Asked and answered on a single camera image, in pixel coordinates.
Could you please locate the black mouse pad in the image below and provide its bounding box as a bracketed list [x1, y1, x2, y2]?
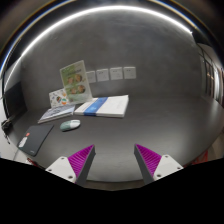
[17, 125, 53, 156]

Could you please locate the green white computer mouse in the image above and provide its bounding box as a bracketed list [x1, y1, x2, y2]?
[60, 120, 81, 132]

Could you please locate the black cable bundle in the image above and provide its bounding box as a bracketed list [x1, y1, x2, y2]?
[0, 114, 16, 144]

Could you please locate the small colourful leaflet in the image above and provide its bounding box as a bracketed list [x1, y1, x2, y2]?
[49, 89, 68, 107]

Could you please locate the black monitor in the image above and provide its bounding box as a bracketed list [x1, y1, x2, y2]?
[3, 82, 27, 118]

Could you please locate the green standing menu card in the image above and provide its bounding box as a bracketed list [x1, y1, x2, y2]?
[60, 60, 92, 104]

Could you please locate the white wall socket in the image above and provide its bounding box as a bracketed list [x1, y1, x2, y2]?
[86, 71, 96, 83]
[96, 69, 109, 82]
[123, 67, 136, 79]
[110, 67, 123, 80]

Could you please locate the white book with blue band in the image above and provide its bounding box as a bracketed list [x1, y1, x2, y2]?
[75, 95, 129, 118]

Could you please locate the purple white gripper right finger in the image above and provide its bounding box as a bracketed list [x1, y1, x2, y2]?
[134, 144, 182, 185]

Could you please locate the grey photo cover magazine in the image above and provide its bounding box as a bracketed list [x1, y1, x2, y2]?
[38, 105, 75, 123]

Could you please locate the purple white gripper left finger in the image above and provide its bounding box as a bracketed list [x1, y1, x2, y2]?
[46, 145, 96, 186]

